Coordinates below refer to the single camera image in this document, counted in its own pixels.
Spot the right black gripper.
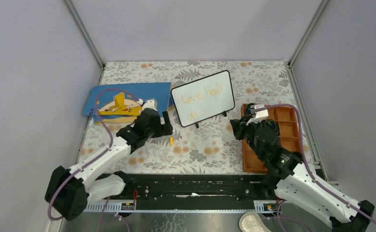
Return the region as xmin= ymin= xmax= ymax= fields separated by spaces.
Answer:
xmin=229 ymin=115 xmax=264 ymax=160

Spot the small black-framed whiteboard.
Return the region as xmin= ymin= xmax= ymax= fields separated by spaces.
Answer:
xmin=170 ymin=70 xmax=235 ymax=127

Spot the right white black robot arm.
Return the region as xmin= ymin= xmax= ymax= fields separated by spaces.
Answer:
xmin=230 ymin=116 xmax=375 ymax=232

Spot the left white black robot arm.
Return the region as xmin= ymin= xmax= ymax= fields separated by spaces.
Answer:
xmin=45 ymin=108 xmax=173 ymax=221

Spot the rolled dark tie top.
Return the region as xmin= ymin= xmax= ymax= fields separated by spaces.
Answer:
xmin=243 ymin=103 xmax=256 ymax=117

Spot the rolled dark tie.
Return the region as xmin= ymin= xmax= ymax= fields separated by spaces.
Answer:
xmin=243 ymin=103 xmax=256 ymax=117
xmin=266 ymin=119 xmax=279 ymax=133

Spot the rolled dark tie right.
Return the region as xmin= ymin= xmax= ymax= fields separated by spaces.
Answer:
xmin=266 ymin=119 xmax=279 ymax=133

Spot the orange wooden compartment tray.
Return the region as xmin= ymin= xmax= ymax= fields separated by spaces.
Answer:
xmin=241 ymin=106 xmax=301 ymax=174

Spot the blue cartoon print cloth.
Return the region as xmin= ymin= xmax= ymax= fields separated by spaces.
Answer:
xmin=82 ymin=82 xmax=174 ymax=123

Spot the grey speckled oval object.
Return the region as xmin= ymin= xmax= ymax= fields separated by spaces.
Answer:
xmin=238 ymin=212 xmax=271 ymax=232

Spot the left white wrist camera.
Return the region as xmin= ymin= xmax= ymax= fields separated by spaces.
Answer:
xmin=137 ymin=99 xmax=157 ymax=112

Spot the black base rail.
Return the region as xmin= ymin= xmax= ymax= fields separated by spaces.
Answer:
xmin=94 ymin=173 xmax=291 ymax=212

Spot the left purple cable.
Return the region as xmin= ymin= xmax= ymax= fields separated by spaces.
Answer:
xmin=47 ymin=88 xmax=141 ymax=221

